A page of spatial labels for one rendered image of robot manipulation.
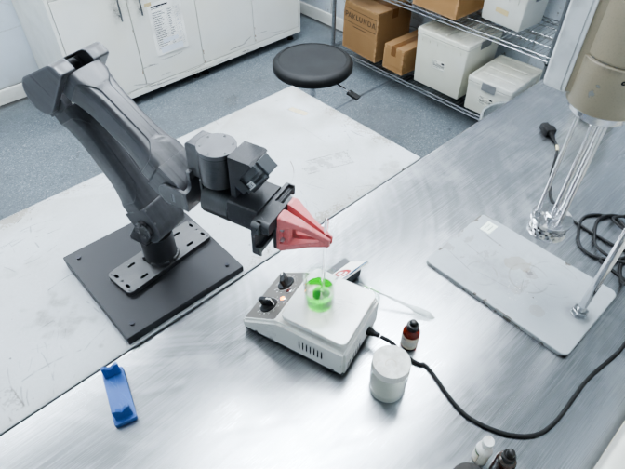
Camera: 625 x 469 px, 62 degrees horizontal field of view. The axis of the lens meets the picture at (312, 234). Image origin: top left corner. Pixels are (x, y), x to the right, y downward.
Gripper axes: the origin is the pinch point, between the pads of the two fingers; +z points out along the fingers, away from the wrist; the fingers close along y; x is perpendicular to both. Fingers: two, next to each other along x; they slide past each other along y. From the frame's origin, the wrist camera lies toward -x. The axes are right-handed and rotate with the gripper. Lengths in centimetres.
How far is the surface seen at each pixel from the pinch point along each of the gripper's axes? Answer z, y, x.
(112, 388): -24.5, -24.7, 24.7
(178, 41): -184, 180, 92
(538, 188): 27, 59, 24
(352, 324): 6.1, -0.7, 15.8
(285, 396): 0.6, -12.6, 24.8
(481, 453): 30.1, -8.8, 19.9
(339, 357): 6.2, -5.6, 18.7
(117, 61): -197, 143, 92
